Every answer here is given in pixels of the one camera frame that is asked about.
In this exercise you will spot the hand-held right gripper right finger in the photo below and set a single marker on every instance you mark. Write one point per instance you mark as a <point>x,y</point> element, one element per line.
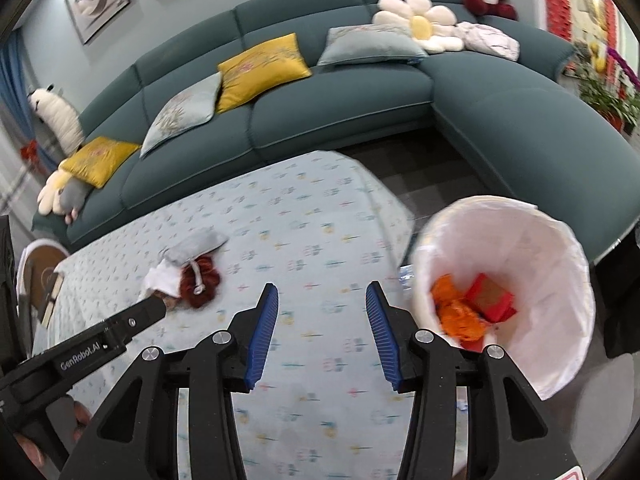
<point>382,340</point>

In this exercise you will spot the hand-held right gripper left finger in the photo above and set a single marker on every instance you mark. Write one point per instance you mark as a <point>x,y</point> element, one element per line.
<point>262,340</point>

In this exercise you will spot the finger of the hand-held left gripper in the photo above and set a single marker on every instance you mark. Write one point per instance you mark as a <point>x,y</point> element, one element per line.
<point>142,315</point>

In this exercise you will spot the dark red scrunchie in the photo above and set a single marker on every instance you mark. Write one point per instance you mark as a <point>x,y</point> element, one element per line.
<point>210,272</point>

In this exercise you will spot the red packet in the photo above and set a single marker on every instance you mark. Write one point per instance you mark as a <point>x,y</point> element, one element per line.
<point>500,312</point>

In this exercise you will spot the bin with white liner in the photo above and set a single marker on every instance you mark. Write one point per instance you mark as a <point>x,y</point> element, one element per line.
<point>550,270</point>

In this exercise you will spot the person's left hand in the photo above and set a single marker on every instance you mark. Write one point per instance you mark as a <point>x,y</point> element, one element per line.
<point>82,420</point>

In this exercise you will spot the blue and white printed box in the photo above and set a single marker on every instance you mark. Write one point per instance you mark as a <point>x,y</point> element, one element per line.
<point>407,275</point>

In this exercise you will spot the grey fabric pouch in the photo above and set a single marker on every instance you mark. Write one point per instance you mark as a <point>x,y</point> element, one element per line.
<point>195,245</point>

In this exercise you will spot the floral light blue tablecloth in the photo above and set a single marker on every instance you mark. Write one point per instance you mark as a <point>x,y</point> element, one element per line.
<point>310,240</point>

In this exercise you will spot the grey plush toy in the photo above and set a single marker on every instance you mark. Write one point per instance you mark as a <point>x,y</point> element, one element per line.
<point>72,197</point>

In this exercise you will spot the cream flower plush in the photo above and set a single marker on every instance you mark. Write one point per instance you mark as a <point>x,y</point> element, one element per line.
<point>47,200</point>

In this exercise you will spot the yellow embroidered cushion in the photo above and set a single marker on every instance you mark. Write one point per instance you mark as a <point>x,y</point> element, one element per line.
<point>97,160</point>
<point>260,70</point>

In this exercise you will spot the red curtain tie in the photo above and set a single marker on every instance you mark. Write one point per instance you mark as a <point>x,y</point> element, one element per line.
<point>31,152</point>

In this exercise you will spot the light blue embroidered cushion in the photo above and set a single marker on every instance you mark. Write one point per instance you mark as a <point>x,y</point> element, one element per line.
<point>182,110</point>
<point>370,47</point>

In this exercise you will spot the long white plush toy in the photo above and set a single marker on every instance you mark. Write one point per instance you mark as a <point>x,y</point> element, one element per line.
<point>57,120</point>

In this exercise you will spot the teal sectional sofa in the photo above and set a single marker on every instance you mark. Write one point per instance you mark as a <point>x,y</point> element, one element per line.
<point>340,115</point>

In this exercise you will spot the blue curtain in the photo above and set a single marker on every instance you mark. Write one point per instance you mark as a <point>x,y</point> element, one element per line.
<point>15,85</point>

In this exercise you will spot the white flower cushion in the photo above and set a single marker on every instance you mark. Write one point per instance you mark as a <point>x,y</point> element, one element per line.
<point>420,25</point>

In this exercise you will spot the white folded quilt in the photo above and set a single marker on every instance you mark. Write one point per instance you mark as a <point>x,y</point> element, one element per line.
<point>487,40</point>

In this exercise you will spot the green potted plant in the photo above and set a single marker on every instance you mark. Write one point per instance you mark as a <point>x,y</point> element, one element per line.
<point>605,100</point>

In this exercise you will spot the purple orchid plant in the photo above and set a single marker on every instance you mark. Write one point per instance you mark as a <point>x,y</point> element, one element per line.
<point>625,65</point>

